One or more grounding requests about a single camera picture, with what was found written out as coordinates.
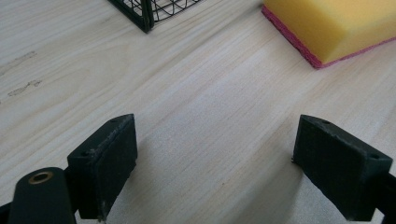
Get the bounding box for yellow sponge with pink base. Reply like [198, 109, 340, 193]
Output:
[261, 0, 396, 70]

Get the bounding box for black wire basket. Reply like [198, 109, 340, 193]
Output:
[107, 0, 204, 35]

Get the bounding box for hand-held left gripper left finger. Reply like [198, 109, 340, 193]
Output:
[66, 113, 138, 222]

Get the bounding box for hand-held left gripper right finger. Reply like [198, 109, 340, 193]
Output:
[291, 114, 394, 222]

